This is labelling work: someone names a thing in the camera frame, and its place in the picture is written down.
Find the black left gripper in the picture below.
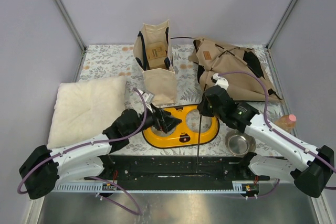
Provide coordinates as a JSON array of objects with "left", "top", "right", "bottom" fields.
[{"left": 127, "top": 103, "right": 182, "bottom": 137}]

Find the black tent pole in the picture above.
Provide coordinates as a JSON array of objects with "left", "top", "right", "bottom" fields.
[
  {"left": 195, "top": 114, "right": 202, "bottom": 173},
  {"left": 171, "top": 36, "right": 204, "bottom": 40}
]

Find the beige pet tent fabric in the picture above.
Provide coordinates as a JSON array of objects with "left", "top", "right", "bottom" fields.
[{"left": 189, "top": 38, "right": 282, "bottom": 102}]

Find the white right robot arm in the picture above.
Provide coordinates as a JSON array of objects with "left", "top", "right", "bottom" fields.
[{"left": 198, "top": 85, "right": 335, "bottom": 198}]

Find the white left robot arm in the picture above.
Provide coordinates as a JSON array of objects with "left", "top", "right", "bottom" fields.
[{"left": 17, "top": 105, "right": 182, "bottom": 199}]

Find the stainless steel pet bowl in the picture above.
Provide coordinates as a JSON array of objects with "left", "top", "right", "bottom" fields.
[{"left": 225, "top": 130, "right": 256, "bottom": 157}]

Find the yellow double bowl stand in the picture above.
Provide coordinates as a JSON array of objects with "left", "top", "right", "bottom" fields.
[{"left": 142, "top": 104, "right": 220, "bottom": 149}]

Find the floral table mat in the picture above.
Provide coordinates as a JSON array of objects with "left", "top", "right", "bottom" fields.
[{"left": 56, "top": 43, "right": 292, "bottom": 156}]

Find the brown cardboard box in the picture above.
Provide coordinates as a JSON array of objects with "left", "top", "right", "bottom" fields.
[{"left": 146, "top": 42, "right": 167, "bottom": 69}]

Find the pink capped bottle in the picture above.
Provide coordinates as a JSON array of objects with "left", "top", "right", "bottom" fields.
[{"left": 275, "top": 114, "right": 297, "bottom": 133}]

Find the cream canvas tote bag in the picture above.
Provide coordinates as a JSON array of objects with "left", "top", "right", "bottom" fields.
[{"left": 133, "top": 20, "right": 177, "bottom": 105}]

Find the white fluffy cushion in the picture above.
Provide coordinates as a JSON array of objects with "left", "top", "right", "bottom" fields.
[{"left": 47, "top": 76, "right": 127, "bottom": 149}]

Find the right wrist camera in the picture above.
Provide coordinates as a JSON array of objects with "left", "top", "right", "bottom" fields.
[{"left": 211, "top": 73, "right": 229, "bottom": 90}]

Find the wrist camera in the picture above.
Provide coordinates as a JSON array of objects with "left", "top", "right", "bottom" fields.
[
  {"left": 138, "top": 90, "right": 155, "bottom": 104},
  {"left": 211, "top": 73, "right": 229, "bottom": 90}
]

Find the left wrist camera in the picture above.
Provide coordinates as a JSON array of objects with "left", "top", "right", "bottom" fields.
[{"left": 138, "top": 90, "right": 155, "bottom": 104}]

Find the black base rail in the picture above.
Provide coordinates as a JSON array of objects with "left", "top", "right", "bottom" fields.
[{"left": 98, "top": 155, "right": 256, "bottom": 182}]

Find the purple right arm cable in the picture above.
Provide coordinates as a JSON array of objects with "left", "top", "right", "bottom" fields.
[{"left": 217, "top": 70, "right": 336, "bottom": 190}]

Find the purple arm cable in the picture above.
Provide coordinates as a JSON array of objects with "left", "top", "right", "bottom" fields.
[
  {"left": 217, "top": 70, "right": 336, "bottom": 190},
  {"left": 17, "top": 87, "right": 148, "bottom": 216}
]

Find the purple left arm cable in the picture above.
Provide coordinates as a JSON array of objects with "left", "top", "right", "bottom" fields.
[{"left": 17, "top": 87, "right": 148, "bottom": 216}]

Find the white slotted cable duct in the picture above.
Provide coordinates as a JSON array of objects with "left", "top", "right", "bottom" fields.
[{"left": 53, "top": 177, "right": 259, "bottom": 194}]

